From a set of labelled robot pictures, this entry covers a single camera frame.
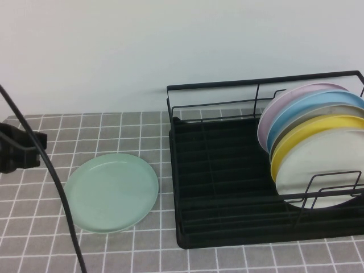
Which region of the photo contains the black wire dish rack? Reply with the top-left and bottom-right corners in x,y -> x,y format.
166,69 -> 364,228

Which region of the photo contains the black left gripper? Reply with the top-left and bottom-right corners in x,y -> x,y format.
0,122 -> 48,175

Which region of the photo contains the yellow round plate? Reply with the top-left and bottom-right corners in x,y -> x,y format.
270,114 -> 364,183

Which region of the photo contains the beige grey round plate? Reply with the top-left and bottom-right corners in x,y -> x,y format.
269,104 -> 364,156

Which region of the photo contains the blue round plate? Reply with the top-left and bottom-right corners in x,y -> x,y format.
266,90 -> 364,154

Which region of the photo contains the black camera cable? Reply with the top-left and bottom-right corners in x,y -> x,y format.
0,84 -> 88,273

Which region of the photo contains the grey white checked tablecloth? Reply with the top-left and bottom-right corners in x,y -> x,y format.
0,111 -> 364,273

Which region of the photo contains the white round plate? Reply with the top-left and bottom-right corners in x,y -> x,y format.
275,128 -> 364,210

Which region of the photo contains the light green round plate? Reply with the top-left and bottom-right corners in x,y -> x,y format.
63,153 -> 159,234

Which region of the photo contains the pink round plate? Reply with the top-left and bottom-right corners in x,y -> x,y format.
257,82 -> 349,153

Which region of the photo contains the black plastic drip tray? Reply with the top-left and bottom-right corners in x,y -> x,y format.
168,115 -> 364,250

